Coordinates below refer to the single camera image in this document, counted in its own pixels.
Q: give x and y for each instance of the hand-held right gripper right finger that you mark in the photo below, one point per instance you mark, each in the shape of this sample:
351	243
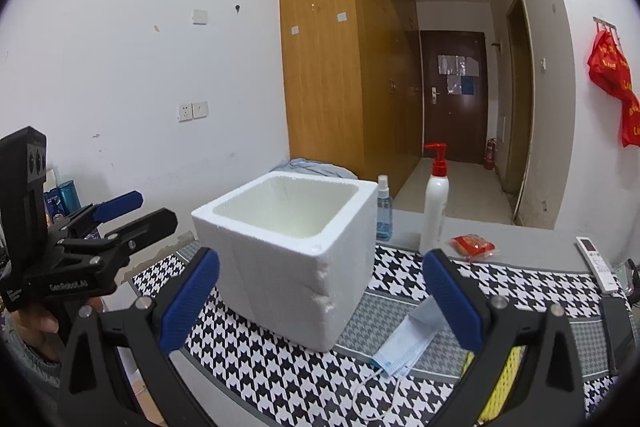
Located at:
450	297

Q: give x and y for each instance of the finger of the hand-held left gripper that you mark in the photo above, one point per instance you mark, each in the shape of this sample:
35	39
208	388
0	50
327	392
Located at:
150	224
120	202

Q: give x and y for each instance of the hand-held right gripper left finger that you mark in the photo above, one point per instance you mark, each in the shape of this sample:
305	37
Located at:
190	302

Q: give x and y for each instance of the blue face mask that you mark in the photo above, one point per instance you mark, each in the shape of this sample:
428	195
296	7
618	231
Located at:
405	342

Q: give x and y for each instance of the white foam box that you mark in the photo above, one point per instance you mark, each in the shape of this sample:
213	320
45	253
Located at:
280	277

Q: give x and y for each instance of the person's left forearm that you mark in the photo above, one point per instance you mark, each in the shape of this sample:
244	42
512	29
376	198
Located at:
20	367

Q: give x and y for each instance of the person's left hand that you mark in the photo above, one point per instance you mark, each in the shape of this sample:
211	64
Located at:
35	324

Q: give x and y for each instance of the red snack packet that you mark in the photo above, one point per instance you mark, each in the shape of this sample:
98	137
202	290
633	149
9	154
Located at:
472	247

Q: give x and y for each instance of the houndstooth table mat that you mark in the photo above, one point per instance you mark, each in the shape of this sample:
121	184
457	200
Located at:
400	272

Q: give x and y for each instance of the white pump bottle red cap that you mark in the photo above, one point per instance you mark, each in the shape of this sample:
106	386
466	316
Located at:
434	207

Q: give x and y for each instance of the blue spray bottle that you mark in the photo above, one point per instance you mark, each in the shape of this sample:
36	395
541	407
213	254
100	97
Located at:
384	217

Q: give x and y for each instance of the red fire extinguisher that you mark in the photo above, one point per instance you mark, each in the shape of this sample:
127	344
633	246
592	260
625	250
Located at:
490	154

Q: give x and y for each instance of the white remote control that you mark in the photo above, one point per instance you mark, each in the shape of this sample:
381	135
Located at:
597	264

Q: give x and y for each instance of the black phone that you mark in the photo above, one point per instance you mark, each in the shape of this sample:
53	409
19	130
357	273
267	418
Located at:
615	332

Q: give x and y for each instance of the dark brown door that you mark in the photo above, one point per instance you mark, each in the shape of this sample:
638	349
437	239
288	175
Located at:
460	127

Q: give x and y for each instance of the light blue cloth pile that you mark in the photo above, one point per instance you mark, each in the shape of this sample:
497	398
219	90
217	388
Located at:
315	168

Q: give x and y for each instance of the wooden wardrobe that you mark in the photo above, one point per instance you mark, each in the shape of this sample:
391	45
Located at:
325	107

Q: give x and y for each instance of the papers on door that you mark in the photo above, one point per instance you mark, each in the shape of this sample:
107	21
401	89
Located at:
457	74

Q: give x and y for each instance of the red plastic bag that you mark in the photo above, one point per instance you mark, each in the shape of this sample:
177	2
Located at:
607	67
631	122

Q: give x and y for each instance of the white wall socket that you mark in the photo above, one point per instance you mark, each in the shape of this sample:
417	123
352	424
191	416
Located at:
185	112

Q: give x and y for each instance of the white wall box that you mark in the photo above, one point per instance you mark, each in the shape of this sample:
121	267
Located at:
200	17

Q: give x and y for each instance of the wooden doorway frame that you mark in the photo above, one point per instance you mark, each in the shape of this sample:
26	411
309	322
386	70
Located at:
520	107

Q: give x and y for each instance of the metal wall hook rack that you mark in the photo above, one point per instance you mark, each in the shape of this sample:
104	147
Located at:
605	24

